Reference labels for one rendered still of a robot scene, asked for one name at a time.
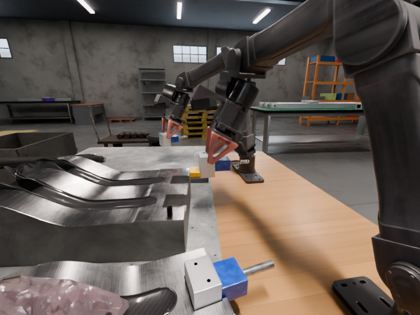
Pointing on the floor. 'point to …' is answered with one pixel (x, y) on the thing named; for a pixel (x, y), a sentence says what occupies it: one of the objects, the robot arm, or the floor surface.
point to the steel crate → (34, 147)
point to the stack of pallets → (192, 127)
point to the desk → (80, 110)
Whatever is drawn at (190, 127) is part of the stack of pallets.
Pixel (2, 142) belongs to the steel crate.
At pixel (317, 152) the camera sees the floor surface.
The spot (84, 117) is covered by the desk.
